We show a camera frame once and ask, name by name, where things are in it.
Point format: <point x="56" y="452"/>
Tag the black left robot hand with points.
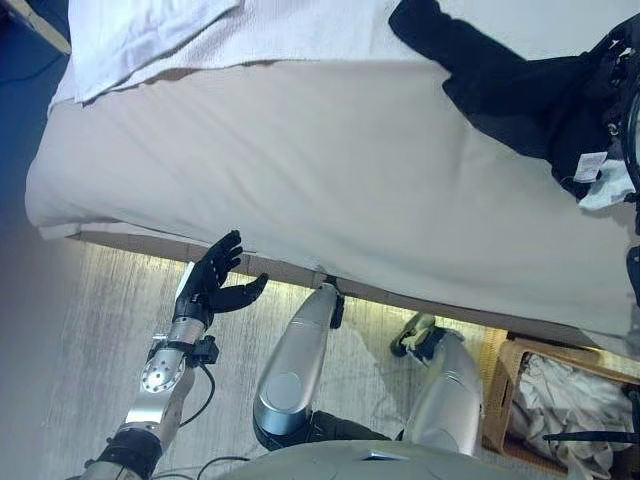
<point x="210" y="280"/>

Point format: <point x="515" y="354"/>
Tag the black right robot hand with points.
<point x="627" y="75"/>

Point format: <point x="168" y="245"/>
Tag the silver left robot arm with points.
<point x="160" y="385"/>

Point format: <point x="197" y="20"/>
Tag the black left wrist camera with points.
<point x="205" y="351"/>

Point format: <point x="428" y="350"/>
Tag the tan wooden furniture board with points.
<point x="40" y="25"/>

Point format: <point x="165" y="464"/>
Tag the silver left robot leg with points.
<point x="295" y="370"/>

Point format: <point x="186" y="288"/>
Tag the bed with beige cover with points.
<point x="300" y="175"/>

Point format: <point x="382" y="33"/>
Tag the white textured blanket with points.
<point x="300" y="30"/>

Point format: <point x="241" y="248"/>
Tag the brown wicker laundry basket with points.
<point x="497" y="390"/>

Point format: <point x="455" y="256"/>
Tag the white duvet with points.
<point x="150" y="30"/>

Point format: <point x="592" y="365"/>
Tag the white garment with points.
<point x="607" y="192"/>

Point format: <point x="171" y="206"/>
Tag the black garment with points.
<point x="500" y="85"/>

